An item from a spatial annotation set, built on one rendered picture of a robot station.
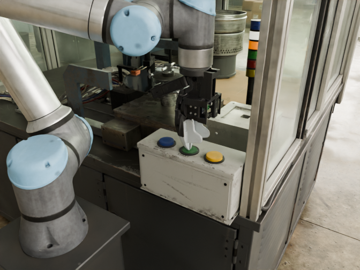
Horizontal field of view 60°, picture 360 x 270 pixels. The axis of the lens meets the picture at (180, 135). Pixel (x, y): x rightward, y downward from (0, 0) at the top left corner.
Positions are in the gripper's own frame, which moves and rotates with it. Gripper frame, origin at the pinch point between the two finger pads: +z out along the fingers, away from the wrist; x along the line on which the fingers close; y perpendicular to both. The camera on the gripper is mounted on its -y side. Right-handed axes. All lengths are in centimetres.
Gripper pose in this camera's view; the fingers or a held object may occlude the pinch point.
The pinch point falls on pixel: (186, 144)
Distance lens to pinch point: 78.9
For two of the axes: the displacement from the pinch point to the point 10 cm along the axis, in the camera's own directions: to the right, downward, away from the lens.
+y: 8.4, 2.4, -4.8
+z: 0.0, 8.9, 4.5
